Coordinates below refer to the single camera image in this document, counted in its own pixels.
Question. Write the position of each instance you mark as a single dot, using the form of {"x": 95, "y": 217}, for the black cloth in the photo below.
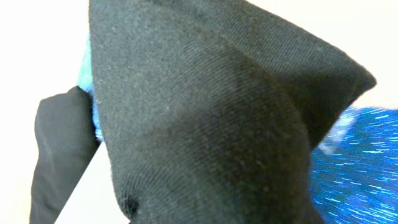
{"x": 209, "y": 111}

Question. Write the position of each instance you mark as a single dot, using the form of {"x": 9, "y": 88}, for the blue terry towel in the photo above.
{"x": 85, "y": 82}

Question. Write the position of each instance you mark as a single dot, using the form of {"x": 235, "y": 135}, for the sparkly blue fabric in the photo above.
{"x": 354, "y": 168}

